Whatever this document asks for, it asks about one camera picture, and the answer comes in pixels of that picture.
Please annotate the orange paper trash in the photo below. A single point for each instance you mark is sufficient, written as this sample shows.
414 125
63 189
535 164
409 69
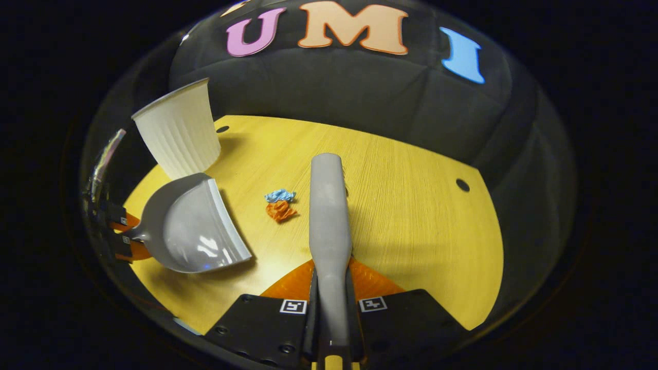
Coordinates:
280 210

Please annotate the white paper cup garbage bin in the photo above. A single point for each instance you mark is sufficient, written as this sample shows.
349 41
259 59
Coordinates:
180 133

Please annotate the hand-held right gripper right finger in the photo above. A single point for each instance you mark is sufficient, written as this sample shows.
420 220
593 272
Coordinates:
406 324

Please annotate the small grey broom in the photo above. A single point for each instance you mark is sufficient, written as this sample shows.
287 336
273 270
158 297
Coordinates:
329 216

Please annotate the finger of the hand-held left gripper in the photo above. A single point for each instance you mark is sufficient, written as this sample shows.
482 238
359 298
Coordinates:
117 213
123 245

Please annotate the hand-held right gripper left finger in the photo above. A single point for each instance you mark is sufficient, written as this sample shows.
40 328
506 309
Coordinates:
257 324

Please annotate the grey dustpan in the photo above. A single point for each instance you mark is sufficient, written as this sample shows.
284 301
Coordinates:
190 226

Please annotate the blue paper trash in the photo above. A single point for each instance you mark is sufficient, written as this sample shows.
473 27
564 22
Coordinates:
279 196

